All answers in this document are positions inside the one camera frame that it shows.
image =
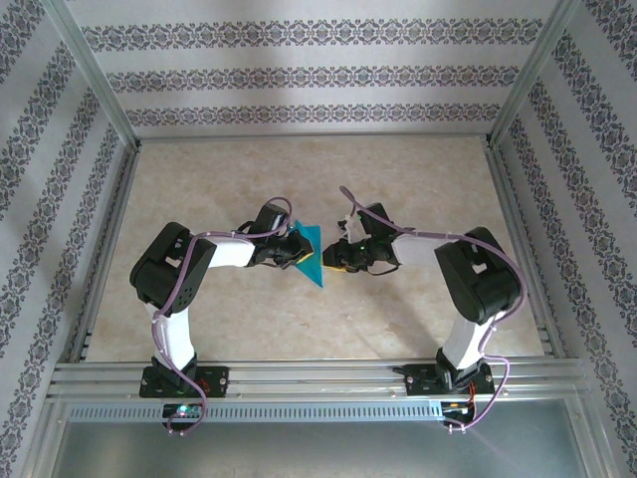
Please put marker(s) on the teal cloth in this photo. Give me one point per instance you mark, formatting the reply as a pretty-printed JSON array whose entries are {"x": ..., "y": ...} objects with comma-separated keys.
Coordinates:
[{"x": 314, "y": 271}]

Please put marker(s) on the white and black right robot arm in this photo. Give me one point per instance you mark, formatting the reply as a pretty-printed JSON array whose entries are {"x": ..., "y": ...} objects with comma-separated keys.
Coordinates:
[{"x": 463, "y": 338}]

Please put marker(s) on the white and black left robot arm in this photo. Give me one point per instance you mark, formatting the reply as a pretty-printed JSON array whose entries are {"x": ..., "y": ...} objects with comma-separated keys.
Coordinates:
[{"x": 174, "y": 333}]

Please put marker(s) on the grey sheet metal panel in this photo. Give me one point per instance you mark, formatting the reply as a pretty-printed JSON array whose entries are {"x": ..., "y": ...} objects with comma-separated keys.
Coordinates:
[{"x": 318, "y": 450}]

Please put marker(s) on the controller board with green light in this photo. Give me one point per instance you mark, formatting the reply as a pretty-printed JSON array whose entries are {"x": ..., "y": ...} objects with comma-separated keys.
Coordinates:
[{"x": 183, "y": 410}]

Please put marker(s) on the thin aluminium wall rail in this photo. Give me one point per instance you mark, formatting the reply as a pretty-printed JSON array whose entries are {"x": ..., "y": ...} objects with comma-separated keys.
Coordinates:
[{"x": 313, "y": 137}]

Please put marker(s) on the long aluminium mounting rail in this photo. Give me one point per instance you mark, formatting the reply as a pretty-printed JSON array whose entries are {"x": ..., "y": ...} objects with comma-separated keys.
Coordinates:
[{"x": 318, "y": 378}]

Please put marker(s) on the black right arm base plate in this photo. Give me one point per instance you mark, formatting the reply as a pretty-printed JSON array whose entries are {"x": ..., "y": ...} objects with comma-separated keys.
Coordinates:
[{"x": 420, "y": 381}]

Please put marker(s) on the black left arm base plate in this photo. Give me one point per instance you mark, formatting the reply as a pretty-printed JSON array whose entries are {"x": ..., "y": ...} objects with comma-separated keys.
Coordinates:
[{"x": 216, "y": 381}]

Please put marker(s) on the aluminium side rail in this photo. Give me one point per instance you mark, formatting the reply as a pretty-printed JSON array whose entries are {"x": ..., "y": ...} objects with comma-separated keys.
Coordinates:
[
  {"x": 525, "y": 249},
  {"x": 107, "y": 249}
]

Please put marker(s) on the aluminium frame post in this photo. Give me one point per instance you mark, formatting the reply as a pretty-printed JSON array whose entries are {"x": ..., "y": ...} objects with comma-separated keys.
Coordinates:
[
  {"x": 535, "y": 74},
  {"x": 94, "y": 74}
]

